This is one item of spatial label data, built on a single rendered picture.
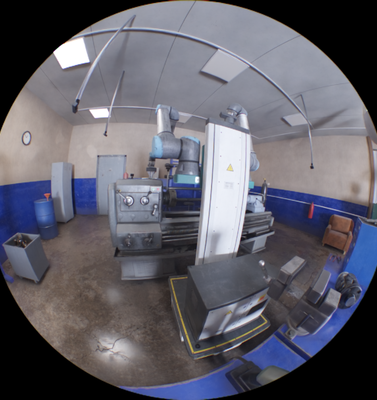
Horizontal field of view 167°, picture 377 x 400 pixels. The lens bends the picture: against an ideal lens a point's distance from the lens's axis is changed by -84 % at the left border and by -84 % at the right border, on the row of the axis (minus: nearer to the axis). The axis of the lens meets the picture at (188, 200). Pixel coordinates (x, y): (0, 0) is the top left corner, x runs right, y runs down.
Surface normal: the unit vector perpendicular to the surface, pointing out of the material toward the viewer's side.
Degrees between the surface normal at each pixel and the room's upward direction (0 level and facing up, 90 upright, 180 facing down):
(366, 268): 90
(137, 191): 90
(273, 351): 0
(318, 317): 88
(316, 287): 0
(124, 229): 32
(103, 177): 90
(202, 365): 0
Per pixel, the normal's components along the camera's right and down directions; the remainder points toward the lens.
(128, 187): 0.36, 0.17
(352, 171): -0.93, 0.00
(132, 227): 0.24, -0.75
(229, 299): 0.06, -0.99
